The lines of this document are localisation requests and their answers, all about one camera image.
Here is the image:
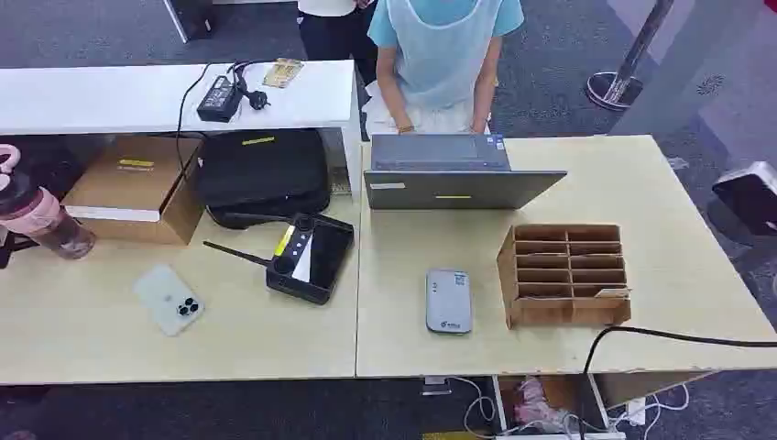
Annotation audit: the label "small printed box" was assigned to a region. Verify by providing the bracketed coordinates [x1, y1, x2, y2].
[329, 167, 354, 197]

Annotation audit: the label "black remote controller with antenna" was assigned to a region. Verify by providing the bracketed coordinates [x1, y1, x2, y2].
[202, 212, 356, 306]

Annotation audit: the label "grey laptop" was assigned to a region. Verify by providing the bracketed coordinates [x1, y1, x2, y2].
[363, 133, 569, 212]

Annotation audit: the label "grey pocket wifi router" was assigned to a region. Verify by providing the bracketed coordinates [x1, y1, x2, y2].
[424, 269, 474, 336]

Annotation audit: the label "black bag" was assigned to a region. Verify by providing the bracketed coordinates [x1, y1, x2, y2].
[195, 128, 332, 231]

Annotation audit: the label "person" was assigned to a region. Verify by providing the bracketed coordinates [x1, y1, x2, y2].
[296, 0, 378, 86]
[362, 0, 526, 136]

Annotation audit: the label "wooden card box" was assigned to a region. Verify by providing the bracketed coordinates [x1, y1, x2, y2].
[496, 223, 632, 330]

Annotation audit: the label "black power adapter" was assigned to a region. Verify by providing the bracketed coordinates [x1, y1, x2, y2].
[195, 75, 244, 124]

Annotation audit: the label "pink cloth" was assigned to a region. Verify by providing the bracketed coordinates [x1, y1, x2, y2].
[514, 376, 569, 434]

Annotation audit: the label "white smartphone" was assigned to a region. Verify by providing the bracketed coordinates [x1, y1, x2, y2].
[132, 264, 206, 338]

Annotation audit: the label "brown cardboard box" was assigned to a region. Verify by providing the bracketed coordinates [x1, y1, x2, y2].
[61, 134, 205, 247]

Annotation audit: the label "dark cabinet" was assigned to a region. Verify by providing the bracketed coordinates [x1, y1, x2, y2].
[162, 0, 214, 45]

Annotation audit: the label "white shelf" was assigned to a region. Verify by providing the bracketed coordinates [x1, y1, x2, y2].
[0, 59, 364, 202]

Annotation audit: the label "pink water bottle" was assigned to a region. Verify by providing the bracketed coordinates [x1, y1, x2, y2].
[0, 143, 97, 261]

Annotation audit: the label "black plug cable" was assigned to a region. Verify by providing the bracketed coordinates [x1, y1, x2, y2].
[227, 59, 272, 112]

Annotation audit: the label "white cables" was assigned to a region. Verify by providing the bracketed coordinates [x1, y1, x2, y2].
[445, 376, 694, 440]

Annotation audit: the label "white crate frame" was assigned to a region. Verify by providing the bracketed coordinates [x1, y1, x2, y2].
[491, 374, 628, 440]

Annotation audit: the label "black adapter cord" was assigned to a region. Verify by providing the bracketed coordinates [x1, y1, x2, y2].
[174, 62, 213, 195]

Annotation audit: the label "chrome stanchion post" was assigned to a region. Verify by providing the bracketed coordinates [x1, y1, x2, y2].
[585, 0, 676, 113]

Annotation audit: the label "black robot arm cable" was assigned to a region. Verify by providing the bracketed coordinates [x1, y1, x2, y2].
[576, 325, 777, 440]

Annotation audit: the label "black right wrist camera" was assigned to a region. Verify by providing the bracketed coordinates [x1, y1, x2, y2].
[711, 160, 777, 237]

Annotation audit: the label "black strap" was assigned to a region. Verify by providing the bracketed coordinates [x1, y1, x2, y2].
[0, 232, 38, 270]

